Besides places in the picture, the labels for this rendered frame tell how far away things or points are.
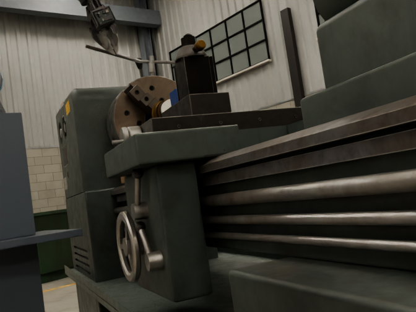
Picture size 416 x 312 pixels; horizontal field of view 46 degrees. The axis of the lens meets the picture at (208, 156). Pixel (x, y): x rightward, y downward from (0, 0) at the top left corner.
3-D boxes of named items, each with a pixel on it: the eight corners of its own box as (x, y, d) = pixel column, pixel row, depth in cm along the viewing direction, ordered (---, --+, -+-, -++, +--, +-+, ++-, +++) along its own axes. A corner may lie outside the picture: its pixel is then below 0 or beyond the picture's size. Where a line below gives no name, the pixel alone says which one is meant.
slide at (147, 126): (132, 150, 119) (130, 132, 119) (282, 135, 136) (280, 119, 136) (153, 138, 102) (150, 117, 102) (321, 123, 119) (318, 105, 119)
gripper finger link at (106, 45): (110, 53, 165) (98, 28, 164) (107, 59, 170) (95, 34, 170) (119, 50, 166) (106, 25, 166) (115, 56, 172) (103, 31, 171)
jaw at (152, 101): (144, 119, 173) (120, 95, 171) (153, 109, 175) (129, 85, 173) (153, 112, 163) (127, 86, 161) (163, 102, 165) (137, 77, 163)
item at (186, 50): (170, 65, 120) (168, 53, 120) (200, 64, 123) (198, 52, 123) (181, 55, 113) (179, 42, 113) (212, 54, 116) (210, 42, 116)
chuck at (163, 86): (109, 166, 172) (106, 79, 176) (192, 164, 184) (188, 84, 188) (114, 163, 164) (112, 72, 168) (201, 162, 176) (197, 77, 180)
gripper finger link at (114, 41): (119, 50, 166) (106, 25, 166) (115, 56, 172) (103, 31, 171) (126, 47, 168) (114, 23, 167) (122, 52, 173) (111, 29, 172)
